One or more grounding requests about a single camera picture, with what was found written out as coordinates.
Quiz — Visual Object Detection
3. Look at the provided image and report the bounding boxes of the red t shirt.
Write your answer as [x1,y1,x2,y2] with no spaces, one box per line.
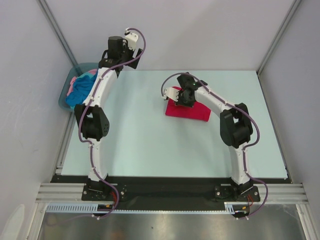
[165,86,211,122]

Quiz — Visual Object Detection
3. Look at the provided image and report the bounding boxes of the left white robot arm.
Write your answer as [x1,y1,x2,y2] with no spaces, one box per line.
[74,32,144,183]

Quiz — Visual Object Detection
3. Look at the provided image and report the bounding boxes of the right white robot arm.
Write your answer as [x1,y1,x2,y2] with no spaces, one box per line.
[173,72,253,201]

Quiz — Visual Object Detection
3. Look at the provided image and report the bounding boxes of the pink t shirt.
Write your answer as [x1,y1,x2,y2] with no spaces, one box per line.
[66,69,97,96]

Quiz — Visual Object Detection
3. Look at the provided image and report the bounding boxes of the light teal t shirt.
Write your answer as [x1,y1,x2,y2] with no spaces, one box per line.
[78,71,96,78]

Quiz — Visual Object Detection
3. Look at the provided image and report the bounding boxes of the translucent blue plastic basket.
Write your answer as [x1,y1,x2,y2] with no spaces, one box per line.
[58,62,98,113]

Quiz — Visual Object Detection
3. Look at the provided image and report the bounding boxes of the blue t shirt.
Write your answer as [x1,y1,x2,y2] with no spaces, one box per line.
[65,74,97,109]

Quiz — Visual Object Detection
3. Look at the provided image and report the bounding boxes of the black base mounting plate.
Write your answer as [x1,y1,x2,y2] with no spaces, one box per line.
[50,174,291,212]

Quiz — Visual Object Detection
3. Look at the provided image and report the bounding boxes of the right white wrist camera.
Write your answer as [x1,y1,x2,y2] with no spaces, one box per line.
[162,87,179,102]

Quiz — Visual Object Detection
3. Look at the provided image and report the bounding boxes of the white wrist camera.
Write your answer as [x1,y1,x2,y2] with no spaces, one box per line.
[124,32,139,51]
[162,87,179,102]

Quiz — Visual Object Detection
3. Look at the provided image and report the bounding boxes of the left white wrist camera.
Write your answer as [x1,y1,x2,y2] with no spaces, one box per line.
[124,32,139,51]

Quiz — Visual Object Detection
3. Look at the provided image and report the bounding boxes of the left aluminium corner post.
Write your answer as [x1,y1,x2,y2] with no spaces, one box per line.
[36,0,78,66]

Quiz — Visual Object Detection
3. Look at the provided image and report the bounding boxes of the aluminium corner post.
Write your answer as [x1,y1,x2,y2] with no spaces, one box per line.
[36,0,78,66]
[256,0,303,78]

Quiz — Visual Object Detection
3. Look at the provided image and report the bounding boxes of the slotted cable duct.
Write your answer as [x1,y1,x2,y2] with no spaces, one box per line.
[46,202,249,215]

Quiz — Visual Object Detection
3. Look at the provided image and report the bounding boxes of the right aluminium corner post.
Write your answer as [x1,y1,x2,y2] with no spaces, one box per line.
[256,0,303,78]

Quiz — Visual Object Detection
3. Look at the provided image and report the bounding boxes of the aluminium front rail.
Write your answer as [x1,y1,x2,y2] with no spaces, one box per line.
[35,183,309,204]

